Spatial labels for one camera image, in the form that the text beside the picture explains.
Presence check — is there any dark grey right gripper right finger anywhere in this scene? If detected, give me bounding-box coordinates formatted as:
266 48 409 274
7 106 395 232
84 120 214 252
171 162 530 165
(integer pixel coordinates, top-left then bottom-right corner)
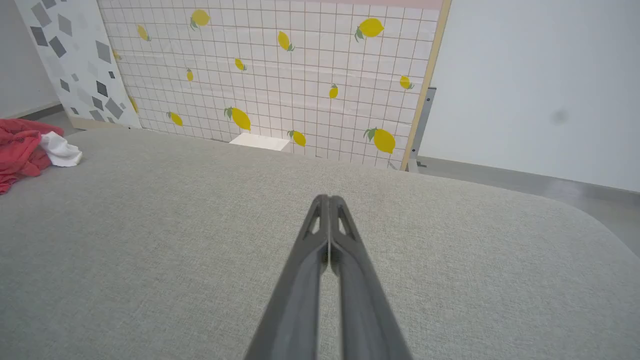
327 195 414 360

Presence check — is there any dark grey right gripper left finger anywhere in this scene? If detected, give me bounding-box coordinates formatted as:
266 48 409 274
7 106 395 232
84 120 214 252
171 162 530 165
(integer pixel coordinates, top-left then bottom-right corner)
244 194 331 360

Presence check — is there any lemon print grid panel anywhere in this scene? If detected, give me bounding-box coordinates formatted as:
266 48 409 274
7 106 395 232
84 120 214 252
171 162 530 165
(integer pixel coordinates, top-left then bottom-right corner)
97 0 453 172

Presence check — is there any grey terrazzo print panel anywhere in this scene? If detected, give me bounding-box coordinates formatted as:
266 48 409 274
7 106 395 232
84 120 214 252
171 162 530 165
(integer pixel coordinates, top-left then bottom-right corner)
14 0 143 131

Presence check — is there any white box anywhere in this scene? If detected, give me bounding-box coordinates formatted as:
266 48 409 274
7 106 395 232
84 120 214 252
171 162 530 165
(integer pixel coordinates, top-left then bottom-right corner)
229 132 292 152

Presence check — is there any grey metal panel stand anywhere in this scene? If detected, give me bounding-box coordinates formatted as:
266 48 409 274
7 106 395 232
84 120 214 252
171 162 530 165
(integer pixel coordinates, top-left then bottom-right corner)
407 86 437 173

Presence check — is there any red and white shirt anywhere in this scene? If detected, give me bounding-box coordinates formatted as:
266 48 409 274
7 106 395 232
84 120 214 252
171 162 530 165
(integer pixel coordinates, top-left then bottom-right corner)
0 118 83 196

